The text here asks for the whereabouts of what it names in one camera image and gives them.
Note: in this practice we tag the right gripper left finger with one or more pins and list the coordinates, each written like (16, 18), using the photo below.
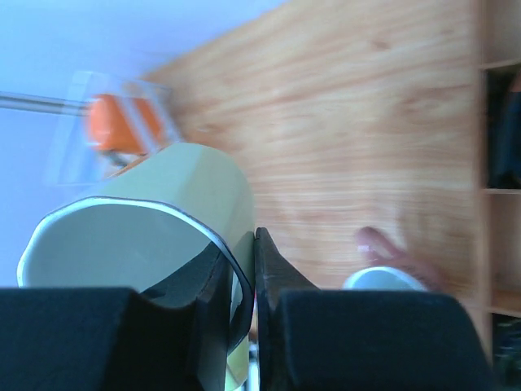
(173, 336)

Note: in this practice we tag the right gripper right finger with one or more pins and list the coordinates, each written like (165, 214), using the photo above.
(313, 339)

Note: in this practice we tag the orange mug black handle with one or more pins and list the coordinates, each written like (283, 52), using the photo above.
(110, 130)

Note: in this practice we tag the small pink mug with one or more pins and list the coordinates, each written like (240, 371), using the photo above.
(391, 268)

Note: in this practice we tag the wooden compartment tray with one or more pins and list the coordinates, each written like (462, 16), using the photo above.
(499, 186)

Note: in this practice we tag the white wire dish rack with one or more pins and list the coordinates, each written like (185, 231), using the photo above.
(73, 159)

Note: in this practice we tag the light green mug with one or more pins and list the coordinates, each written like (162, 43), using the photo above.
(138, 228)

